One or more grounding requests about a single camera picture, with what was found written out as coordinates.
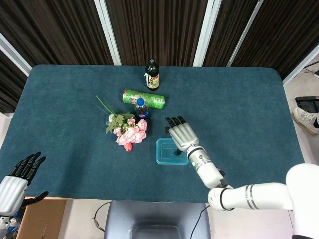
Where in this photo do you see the black and silver right hand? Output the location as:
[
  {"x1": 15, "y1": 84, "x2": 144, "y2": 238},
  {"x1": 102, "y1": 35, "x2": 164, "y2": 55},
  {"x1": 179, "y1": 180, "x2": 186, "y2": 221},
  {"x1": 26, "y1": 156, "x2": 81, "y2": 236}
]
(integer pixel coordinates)
[{"x1": 164, "y1": 115, "x2": 201, "y2": 156}]

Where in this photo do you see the black and silver left hand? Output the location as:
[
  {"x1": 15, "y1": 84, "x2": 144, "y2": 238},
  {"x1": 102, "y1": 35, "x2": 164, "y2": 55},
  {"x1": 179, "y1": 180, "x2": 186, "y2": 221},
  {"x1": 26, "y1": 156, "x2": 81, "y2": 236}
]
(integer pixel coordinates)
[{"x1": 0, "y1": 151, "x2": 49, "y2": 216}]

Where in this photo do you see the blue translucent plastic lid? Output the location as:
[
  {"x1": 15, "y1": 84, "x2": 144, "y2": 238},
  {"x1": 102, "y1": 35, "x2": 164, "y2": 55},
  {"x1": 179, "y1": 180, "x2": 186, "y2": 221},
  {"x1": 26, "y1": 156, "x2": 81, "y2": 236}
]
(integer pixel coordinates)
[{"x1": 155, "y1": 138, "x2": 189, "y2": 165}]

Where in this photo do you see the brown cardboard box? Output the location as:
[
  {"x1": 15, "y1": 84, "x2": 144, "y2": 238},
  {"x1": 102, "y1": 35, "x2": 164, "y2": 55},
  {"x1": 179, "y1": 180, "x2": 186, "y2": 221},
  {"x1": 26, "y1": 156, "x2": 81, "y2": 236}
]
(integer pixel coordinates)
[{"x1": 16, "y1": 198, "x2": 67, "y2": 239}]

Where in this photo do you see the green chips can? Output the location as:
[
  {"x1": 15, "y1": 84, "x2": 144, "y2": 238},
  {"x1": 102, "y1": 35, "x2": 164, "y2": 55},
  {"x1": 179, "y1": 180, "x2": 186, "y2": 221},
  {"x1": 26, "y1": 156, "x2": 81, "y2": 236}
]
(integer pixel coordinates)
[{"x1": 122, "y1": 89, "x2": 166, "y2": 110}]

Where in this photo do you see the cola bottle with blue cap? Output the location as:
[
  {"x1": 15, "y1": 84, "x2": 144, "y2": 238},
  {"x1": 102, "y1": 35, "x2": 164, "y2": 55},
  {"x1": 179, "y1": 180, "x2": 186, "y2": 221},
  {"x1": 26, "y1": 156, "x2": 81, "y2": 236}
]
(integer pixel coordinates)
[{"x1": 135, "y1": 98, "x2": 150, "y2": 120}]

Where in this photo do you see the pink artificial rose bouquet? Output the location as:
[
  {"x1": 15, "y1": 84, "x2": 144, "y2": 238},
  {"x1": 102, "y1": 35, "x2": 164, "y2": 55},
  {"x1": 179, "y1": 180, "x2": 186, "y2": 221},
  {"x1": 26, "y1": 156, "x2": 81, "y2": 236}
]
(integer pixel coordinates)
[{"x1": 96, "y1": 95, "x2": 148, "y2": 146}]

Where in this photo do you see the dark sauce bottle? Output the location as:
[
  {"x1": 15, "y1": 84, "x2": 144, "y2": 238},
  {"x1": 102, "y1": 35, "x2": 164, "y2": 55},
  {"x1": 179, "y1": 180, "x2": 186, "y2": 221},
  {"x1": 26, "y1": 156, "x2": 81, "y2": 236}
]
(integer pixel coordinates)
[{"x1": 144, "y1": 58, "x2": 160, "y2": 92}]

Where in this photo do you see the teal velvet tablecloth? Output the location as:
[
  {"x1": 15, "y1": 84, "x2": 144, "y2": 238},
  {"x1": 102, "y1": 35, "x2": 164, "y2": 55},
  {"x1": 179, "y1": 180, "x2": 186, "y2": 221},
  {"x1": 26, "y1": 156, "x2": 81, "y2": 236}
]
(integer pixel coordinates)
[{"x1": 0, "y1": 64, "x2": 311, "y2": 204}]

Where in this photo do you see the dark slatted partition screen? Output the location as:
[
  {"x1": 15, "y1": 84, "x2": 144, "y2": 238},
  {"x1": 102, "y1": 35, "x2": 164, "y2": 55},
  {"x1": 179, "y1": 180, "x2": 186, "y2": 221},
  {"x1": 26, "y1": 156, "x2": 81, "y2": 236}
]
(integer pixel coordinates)
[{"x1": 0, "y1": 0, "x2": 319, "y2": 114}]

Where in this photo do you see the white sneaker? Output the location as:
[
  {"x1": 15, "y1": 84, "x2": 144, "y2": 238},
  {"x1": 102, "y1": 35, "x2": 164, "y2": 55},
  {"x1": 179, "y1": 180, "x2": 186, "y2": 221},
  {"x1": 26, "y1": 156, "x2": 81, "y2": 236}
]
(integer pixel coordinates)
[{"x1": 292, "y1": 107, "x2": 319, "y2": 136}]

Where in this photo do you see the black flat device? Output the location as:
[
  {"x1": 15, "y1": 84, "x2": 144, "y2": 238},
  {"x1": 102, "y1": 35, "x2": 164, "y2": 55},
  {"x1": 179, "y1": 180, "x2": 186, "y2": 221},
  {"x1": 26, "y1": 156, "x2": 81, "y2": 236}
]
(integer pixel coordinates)
[{"x1": 295, "y1": 96, "x2": 319, "y2": 113}]

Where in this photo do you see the black cable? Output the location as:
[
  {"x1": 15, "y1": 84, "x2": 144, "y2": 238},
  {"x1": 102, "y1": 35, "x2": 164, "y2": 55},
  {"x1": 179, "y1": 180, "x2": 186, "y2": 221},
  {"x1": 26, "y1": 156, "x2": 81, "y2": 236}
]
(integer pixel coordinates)
[
  {"x1": 92, "y1": 201, "x2": 112, "y2": 232},
  {"x1": 193, "y1": 205, "x2": 212, "y2": 236}
]

